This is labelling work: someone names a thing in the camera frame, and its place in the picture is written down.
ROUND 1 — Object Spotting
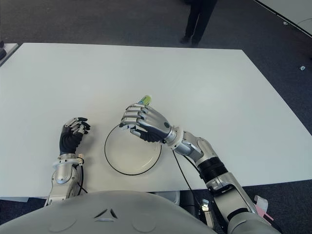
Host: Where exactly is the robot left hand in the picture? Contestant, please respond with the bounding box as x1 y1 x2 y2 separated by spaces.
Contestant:
59 117 91 156

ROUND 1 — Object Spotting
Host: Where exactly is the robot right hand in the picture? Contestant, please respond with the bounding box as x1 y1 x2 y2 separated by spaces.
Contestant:
119 102 178 144

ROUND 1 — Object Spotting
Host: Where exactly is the green white toothpaste tube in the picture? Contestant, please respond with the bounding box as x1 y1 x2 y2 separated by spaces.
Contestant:
119 95 153 130

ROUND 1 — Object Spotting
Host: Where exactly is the white plate black rim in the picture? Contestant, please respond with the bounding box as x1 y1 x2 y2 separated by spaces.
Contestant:
104 124 162 176

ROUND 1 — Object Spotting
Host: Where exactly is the grey robot torso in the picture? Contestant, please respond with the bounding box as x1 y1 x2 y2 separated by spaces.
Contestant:
0 190 244 234

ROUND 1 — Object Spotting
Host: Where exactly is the person in dark trousers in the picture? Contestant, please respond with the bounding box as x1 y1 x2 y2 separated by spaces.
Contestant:
179 0 219 47

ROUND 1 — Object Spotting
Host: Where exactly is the white background table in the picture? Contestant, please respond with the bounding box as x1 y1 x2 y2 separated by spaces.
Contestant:
253 0 312 39

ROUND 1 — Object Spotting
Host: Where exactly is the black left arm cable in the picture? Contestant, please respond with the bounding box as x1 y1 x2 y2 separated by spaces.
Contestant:
78 165 88 195

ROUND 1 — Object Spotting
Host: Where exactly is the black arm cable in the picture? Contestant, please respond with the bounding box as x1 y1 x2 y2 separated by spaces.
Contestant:
78 165 88 195
172 150 195 195

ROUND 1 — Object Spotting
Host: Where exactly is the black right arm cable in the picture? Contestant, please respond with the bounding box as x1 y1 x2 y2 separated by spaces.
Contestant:
172 150 195 195

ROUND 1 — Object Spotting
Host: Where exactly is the thin grey cable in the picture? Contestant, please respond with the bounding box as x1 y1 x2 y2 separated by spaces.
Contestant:
296 19 312 32

